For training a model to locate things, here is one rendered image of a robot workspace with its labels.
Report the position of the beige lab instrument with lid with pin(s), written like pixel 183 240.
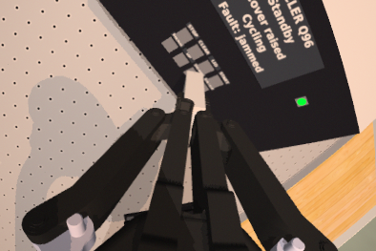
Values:
pixel 290 72

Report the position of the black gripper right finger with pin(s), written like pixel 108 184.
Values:
pixel 219 148

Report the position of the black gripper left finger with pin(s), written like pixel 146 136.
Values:
pixel 68 221

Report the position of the grey perforated base plate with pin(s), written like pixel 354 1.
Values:
pixel 71 84

